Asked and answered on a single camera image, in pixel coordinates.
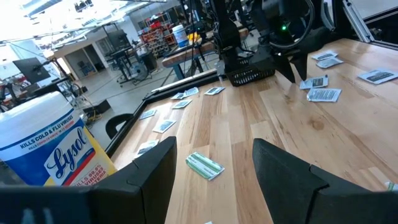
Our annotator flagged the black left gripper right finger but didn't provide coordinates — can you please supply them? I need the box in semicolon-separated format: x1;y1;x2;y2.
252;138;398;224

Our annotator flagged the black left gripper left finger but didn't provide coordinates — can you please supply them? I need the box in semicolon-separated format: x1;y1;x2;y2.
90;136;178;224

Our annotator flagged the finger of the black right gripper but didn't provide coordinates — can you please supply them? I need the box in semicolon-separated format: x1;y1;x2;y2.
290;50;309;82
270;54;297;84

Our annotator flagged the Lysol wipes canister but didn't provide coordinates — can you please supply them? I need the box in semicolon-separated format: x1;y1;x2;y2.
0;91;118;187

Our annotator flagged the black monitor on arm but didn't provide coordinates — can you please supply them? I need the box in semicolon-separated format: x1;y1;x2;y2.
12;57;52;85

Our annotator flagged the black plastic mesh basket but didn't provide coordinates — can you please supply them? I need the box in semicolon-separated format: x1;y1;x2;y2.
225;57;276;87

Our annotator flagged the wooden workbench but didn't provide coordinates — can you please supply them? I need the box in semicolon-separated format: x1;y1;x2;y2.
161;27;249;70

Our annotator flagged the white bucket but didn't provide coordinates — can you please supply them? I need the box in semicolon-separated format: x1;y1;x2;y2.
172;24;190;48

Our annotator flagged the black box on floor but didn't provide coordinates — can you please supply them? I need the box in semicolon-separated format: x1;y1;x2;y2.
82;98;112;116

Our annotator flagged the red parts shelf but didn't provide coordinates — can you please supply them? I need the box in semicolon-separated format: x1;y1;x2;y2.
138;20;175;58

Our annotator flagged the black standing desk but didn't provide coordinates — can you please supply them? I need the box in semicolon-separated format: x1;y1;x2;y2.
104;29;156;86

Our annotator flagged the silver aluminium extrusion post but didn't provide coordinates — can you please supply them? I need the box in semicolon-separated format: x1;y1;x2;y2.
343;0;376;44

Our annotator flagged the black table clamp handle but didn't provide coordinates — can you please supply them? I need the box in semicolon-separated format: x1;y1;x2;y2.
104;113;135;140

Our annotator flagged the black aluminium table frame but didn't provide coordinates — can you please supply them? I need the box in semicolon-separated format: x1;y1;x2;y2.
104;0;398;158

